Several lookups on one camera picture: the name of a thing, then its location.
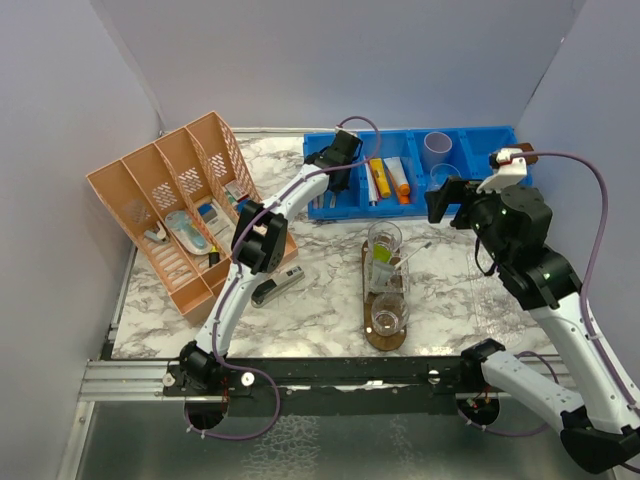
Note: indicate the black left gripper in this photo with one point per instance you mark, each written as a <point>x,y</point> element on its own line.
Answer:
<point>343,182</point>

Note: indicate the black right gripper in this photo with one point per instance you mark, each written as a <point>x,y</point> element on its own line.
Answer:
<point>455,189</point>

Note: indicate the white toothbrush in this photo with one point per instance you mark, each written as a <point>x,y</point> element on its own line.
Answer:
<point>407,257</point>

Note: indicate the lime green toothpaste tube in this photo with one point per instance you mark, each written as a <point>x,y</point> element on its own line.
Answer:
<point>382,253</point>

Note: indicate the white tube black cap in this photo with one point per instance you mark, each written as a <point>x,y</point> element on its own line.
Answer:
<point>380,275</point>

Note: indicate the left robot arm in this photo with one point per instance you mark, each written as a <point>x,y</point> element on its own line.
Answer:
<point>258,248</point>

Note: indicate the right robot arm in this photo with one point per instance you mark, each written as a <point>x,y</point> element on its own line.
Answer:
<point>596,424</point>

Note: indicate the yellow toothpaste tube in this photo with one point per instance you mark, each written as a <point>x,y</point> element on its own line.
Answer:
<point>378,172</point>

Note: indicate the orange toothpaste tube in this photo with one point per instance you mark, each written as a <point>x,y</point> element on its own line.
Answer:
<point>402,199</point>

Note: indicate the clear cup on tray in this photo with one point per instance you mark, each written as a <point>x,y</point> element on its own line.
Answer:
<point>390,313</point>
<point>388,233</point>

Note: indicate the brown wooden tray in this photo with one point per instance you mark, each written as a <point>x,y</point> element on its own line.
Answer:
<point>379,342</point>

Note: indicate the clear front cup on tray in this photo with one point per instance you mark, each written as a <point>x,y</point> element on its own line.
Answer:
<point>390,313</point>

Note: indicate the clear cup in bin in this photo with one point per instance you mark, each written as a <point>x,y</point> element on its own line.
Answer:
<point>439,174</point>

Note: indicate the blue bin with toothbrushes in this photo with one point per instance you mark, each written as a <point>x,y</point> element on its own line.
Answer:
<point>348,201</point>

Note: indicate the lilac plastic cup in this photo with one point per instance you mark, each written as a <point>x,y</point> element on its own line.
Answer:
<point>437,147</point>

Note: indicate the blue bin with jar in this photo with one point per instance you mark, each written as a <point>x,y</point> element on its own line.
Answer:
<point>481,142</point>

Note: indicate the blue bin with toothpastes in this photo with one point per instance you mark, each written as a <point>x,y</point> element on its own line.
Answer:
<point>393,144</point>

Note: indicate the white tube orange cap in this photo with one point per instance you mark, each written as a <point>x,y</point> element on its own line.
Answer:
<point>394,164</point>

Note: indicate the clear jar brown lid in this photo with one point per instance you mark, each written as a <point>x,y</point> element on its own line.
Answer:
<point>525,148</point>

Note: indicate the clear textured glass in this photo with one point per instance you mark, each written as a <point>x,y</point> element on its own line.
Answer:
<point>398,283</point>

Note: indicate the small red white boxes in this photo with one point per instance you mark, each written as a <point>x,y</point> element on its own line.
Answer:
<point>236,194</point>

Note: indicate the blue white box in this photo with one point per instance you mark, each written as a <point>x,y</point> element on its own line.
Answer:
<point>213,217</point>

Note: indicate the black silver stapler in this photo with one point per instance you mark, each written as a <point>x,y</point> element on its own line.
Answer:
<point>275,286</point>

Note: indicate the peach desk organizer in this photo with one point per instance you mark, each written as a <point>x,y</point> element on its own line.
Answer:
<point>178,171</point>

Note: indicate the light blue razor package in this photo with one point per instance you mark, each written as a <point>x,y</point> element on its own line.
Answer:
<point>180,223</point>

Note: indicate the small white clip tool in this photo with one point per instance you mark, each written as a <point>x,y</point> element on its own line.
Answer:
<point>157,234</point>

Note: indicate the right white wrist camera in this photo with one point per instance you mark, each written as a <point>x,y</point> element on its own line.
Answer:
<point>508,168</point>

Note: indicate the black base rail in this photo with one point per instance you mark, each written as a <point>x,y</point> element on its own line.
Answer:
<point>339,386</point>

